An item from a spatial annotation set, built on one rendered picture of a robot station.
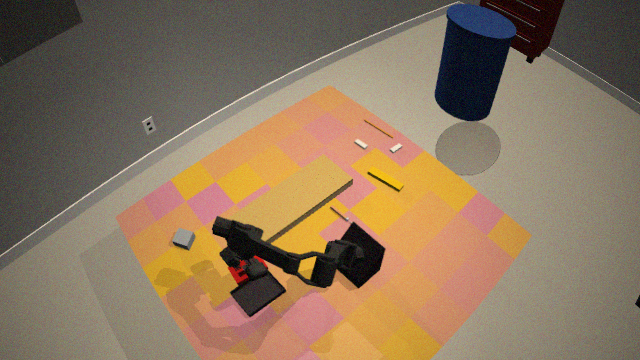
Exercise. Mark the tan panel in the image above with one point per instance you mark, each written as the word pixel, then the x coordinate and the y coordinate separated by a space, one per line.
pixel 294 199

